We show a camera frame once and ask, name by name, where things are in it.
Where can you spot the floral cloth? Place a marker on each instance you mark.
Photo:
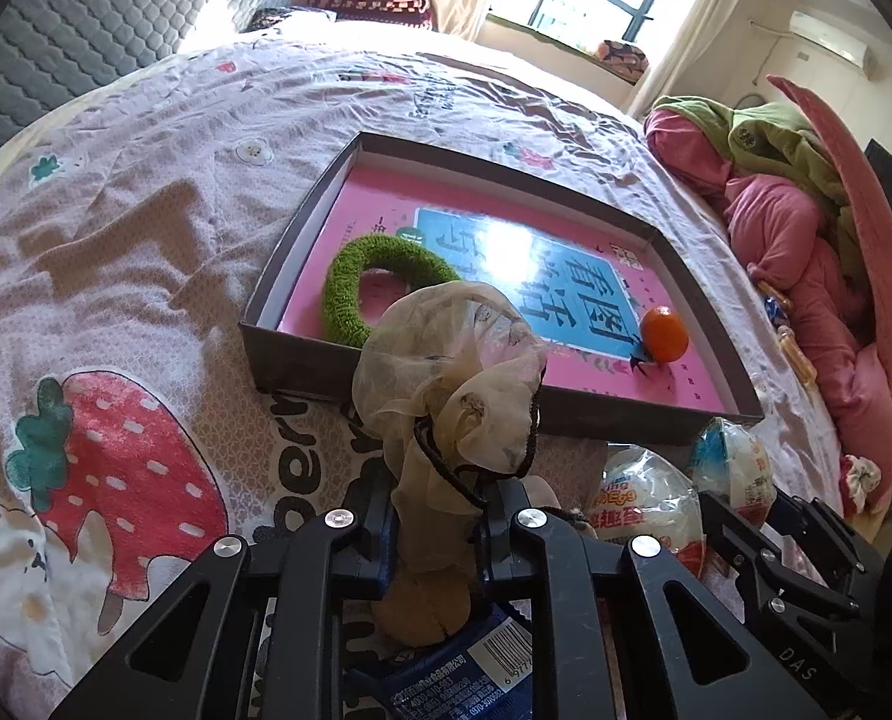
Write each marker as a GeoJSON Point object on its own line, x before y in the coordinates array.
{"type": "Point", "coordinates": [862, 484]}

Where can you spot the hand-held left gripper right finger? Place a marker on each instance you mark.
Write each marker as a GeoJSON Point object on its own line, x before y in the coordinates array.
{"type": "Point", "coordinates": [502, 532]}

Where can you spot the beige organza hair scrunchie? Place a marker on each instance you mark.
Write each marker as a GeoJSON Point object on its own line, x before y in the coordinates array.
{"type": "Point", "coordinates": [446, 360]}

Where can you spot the coral red blanket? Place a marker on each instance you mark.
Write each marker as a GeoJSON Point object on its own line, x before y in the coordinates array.
{"type": "Point", "coordinates": [858, 187]}

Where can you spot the green blanket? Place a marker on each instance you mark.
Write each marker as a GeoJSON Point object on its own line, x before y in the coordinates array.
{"type": "Point", "coordinates": [775, 142]}

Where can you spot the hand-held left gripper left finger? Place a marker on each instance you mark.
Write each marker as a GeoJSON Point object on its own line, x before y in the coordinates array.
{"type": "Point", "coordinates": [371, 532]}

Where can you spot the grey quilted headboard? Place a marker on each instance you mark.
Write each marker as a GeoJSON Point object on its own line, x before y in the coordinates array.
{"type": "Point", "coordinates": [116, 15]}

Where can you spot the pink duvet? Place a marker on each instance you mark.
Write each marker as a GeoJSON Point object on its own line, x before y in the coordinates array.
{"type": "Point", "coordinates": [783, 240]}

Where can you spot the dark patterned pillow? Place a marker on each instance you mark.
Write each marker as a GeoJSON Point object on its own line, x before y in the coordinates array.
{"type": "Point", "coordinates": [288, 19]}

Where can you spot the small orange tangerine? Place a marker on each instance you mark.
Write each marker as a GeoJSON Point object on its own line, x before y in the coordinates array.
{"type": "Point", "coordinates": [665, 334]}

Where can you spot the maroon patterned folded blanket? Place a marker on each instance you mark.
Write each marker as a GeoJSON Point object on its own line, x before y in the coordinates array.
{"type": "Point", "coordinates": [363, 4]}

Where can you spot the green fuzzy hair scrunchie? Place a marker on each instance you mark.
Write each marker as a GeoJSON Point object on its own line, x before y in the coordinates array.
{"type": "Point", "coordinates": [341, 292]}

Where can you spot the dark cardboard box tray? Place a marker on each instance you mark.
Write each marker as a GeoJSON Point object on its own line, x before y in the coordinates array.
{"type": "Point", "coordinates": [491, 240]}

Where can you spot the yellow snack packet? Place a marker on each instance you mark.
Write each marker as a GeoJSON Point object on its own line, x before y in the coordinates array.
{"type": "Point", "coordinates": [798, 356]}

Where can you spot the blue snack packet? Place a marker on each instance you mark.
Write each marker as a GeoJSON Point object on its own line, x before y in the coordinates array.
{"type": "Point", "coordinates": [446, 675]}

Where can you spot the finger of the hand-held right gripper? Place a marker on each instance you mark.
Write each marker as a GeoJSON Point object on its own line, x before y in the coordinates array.
{"type": "Point", "coordinates": [828, 532]}
{"type": "Point", "coordinates": [753, 555]}

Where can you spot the blue wrapped candy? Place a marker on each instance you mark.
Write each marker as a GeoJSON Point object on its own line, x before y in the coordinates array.
{"type": "Point", "coordinates": [774, 309]}

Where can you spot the floral windowsill cushion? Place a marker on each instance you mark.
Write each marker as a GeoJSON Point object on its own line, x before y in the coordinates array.
{"type": "Point", "coordinates": [622, 58]}

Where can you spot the white air conditioner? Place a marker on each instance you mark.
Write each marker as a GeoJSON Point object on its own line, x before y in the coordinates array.
{"type": "Point", "coordinates": [828, 41]}

